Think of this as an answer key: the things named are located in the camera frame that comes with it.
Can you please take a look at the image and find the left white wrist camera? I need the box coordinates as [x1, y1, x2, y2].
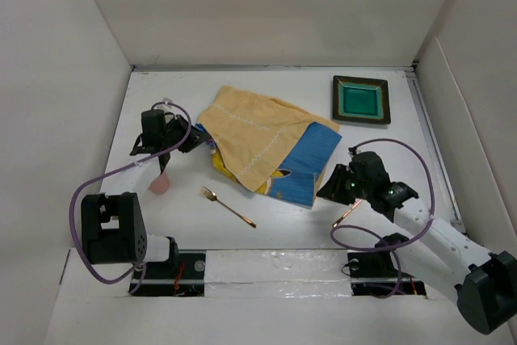
[156, 98, 174, 111]

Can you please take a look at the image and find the gold fork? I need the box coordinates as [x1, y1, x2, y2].
[200, 187, 257, 229]

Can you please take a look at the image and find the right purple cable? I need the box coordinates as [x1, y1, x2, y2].
[330, 137, 435, 297]

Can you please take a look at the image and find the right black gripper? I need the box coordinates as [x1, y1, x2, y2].
[315, 162, 372, 205]

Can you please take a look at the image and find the blue and yellow cloth placemat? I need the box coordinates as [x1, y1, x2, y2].
[196, 86, 342, 208]

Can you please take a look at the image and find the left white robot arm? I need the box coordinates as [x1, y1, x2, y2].
[80, 101, 209, 278]

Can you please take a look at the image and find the gold spoon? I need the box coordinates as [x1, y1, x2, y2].
[332, 200, 363, 228]

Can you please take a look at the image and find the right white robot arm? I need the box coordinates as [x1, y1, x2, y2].
[317, 151, 516, 334]

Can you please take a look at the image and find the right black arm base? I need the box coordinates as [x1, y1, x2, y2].
[342, 233, 427, 298]

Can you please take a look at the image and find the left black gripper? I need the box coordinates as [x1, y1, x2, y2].
[162, 114, 208, 154]

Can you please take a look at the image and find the square green ceramic plate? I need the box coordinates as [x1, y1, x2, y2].
[332, 75, 391, 125]

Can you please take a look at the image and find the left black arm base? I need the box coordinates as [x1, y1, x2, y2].
[128, 250, 207, 297]

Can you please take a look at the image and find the pink plastic cup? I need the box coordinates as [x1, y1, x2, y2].
[149, 171, 170, 196]

